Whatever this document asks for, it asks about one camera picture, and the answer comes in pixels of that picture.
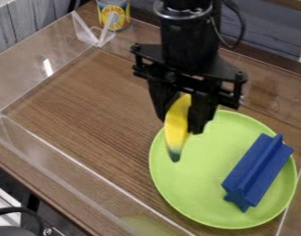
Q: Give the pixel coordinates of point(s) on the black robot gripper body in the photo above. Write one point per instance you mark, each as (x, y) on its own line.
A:
(219, 78)

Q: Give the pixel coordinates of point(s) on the yellow toy banana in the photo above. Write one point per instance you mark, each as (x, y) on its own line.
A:
(176, 127)

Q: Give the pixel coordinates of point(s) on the blue plastic block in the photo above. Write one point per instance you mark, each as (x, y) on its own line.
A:
(256, 171)

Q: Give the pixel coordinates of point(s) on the green round plate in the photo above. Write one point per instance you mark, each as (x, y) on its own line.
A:
(189, 183)

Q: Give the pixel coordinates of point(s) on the clear acrylic enclosure wall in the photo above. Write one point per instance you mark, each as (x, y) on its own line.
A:
(77, 126)

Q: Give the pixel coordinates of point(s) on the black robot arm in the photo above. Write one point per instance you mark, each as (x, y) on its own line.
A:
(184, 64)

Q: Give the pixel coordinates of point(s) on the yellow blue tin can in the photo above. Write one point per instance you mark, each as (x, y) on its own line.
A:
(116, 10)

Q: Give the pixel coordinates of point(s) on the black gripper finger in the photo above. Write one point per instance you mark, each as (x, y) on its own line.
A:
(164, 95)
(201, 111)

